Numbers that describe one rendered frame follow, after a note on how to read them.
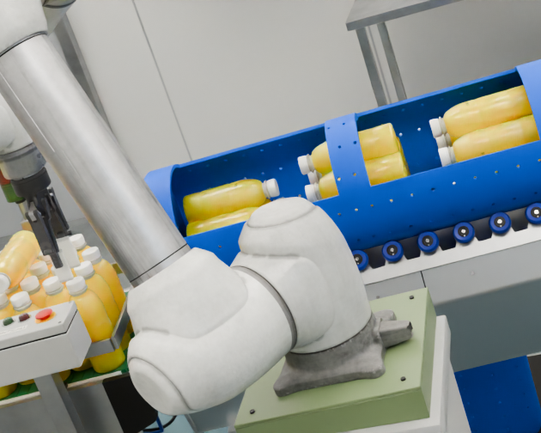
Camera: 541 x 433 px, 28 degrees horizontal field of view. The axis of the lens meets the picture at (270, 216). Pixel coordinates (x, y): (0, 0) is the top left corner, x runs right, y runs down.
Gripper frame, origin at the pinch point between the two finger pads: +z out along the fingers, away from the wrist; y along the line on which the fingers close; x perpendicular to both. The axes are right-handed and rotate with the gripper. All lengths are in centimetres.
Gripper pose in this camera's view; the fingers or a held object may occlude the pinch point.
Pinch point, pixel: (64, 260)
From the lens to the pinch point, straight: 225.9
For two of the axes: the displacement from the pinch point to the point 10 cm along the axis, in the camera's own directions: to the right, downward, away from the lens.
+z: 3.1, 8.8, 3.5
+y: 0.6, -3.9, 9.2
